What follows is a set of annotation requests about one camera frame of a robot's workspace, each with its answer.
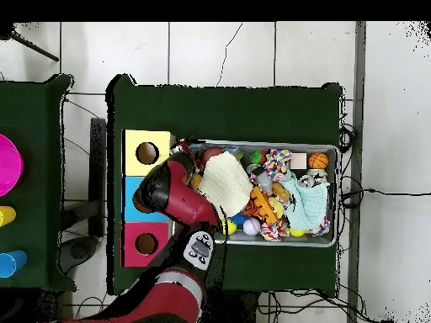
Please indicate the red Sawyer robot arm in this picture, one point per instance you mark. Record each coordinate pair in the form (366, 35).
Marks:
(185, 202)

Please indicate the clear mesh bin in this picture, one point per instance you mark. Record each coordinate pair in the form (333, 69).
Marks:
(269, 239)

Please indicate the wooden box with three holes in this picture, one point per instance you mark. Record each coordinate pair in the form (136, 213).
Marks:
(134, 168)

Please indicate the cream waffle cloth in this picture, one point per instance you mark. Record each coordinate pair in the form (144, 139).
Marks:
(229, 185)

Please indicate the brown toy football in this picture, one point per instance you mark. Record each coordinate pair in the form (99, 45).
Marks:
(212, 154)

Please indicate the silver drink can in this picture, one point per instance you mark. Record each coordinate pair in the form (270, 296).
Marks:
(252, 167)
(305, 181)

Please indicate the orange plastic toy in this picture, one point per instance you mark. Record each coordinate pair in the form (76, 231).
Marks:
(264, 205)

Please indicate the colourful spotted cloth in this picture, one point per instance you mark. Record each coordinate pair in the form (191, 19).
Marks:
(277, 161)

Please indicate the dark green table cloth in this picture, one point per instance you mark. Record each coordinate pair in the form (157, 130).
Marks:
(33, 134)
(229, 111)

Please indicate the plain wooden block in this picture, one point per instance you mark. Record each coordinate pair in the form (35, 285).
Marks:
(298, 161)

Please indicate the mint green cloth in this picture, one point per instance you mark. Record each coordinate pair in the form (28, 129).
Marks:
(309, 205)

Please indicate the orange mini basketball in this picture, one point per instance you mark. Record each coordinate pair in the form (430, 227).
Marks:
(318, 160)

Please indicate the dark grey round base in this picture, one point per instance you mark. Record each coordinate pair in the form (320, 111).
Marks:
(79, 250)

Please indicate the pink bowl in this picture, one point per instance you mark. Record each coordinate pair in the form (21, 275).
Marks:
(8, 165)

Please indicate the yellow cup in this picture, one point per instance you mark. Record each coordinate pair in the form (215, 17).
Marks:
(6, 216)

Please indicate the blue cup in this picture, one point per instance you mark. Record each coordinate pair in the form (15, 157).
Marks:
(11, 264)

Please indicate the black tripod leg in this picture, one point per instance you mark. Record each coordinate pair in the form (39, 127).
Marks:
(33, 46)

